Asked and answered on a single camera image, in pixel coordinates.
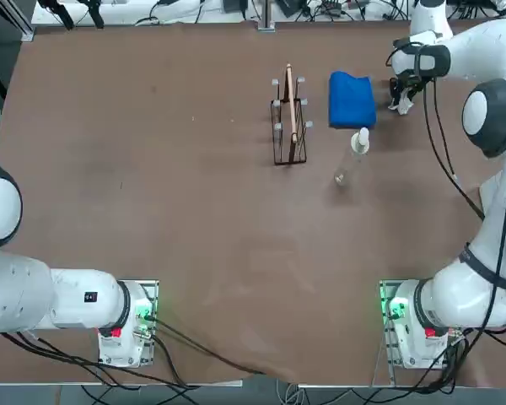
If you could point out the clear bottle with white cap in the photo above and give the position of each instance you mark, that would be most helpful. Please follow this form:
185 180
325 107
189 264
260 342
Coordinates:
358 147

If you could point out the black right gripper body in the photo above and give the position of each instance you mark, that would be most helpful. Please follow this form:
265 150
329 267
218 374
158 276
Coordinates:
411 81

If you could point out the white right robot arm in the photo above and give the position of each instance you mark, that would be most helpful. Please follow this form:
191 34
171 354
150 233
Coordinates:
480 55

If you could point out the folded blue cloth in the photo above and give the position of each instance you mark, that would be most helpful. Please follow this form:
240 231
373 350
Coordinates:
352 99

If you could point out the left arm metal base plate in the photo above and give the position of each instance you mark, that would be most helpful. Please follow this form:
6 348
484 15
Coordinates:
154 295

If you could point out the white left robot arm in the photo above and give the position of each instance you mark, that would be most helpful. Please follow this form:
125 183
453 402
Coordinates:
33 295

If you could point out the white tissue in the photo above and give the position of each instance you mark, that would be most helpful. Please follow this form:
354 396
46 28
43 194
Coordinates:
402 109

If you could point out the aluminium profile bar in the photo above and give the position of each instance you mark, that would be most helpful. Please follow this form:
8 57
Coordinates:
19 21

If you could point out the black tripod leg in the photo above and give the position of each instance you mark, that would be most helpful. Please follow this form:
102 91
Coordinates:
95 12
61 12

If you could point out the aluminium profile post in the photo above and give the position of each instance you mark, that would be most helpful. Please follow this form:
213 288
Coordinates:
266 17

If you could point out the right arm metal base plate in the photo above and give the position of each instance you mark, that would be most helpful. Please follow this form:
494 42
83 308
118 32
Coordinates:
388 346

